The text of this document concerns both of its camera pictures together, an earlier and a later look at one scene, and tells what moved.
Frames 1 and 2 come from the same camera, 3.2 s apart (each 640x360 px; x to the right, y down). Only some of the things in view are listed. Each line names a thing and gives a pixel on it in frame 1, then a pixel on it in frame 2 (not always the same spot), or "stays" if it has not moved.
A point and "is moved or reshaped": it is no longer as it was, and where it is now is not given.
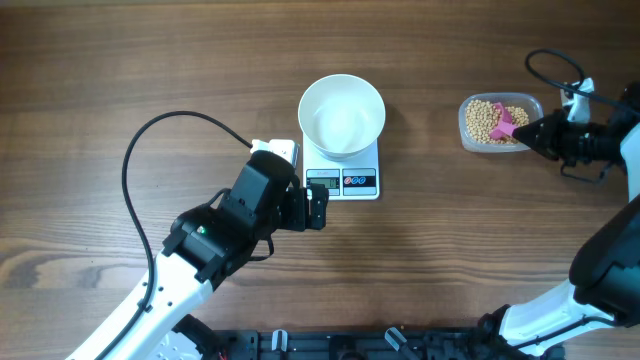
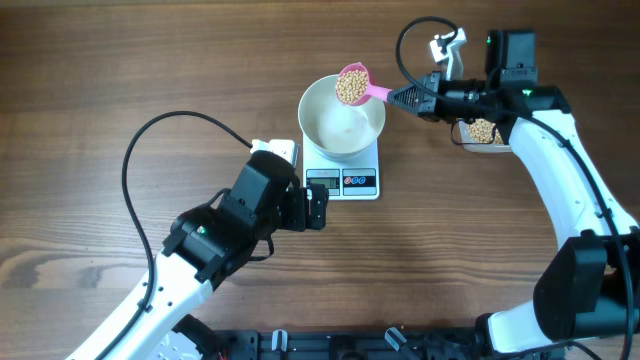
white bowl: [341, 114] stays
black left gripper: [298, 218] stays
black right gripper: [547, 140] -> [429, 102]
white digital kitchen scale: [356, 178] stays
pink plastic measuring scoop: [505, 127] is moved or reshaped
